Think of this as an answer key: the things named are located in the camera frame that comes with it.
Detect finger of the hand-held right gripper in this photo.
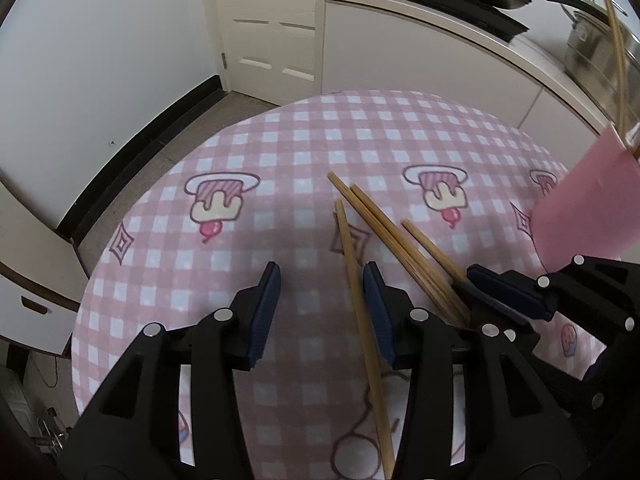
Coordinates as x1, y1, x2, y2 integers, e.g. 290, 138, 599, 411
467, 256, 640, 333
452, 282, 608, 416

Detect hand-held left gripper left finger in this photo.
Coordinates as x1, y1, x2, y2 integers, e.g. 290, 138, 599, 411
55, 261, 282, 480

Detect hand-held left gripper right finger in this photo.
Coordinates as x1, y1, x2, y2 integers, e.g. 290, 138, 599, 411
362, 261, 591, 480

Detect pink cup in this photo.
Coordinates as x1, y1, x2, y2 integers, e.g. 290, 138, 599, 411
532, 125, 640, 266

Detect pink checked tablecloth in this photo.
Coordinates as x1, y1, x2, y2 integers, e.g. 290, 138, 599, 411
70, 89, 608, 480

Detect white board panel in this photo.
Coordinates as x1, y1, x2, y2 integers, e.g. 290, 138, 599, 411
0, 180, 92, 357

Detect steel steamer pot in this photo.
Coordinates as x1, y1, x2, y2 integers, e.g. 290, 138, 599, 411
560, 0, 640, 123

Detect white counter cabinet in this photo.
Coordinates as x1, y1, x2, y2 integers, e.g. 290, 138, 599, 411
314, 0, 628, 143

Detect cream door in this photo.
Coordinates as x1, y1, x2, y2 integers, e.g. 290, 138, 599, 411
210, 0, 381, 106

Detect black induction cooker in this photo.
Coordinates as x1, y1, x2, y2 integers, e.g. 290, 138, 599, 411
369, 0, 530, 43

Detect thin cable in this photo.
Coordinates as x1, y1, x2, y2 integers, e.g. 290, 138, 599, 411
30, 352, 62, 389

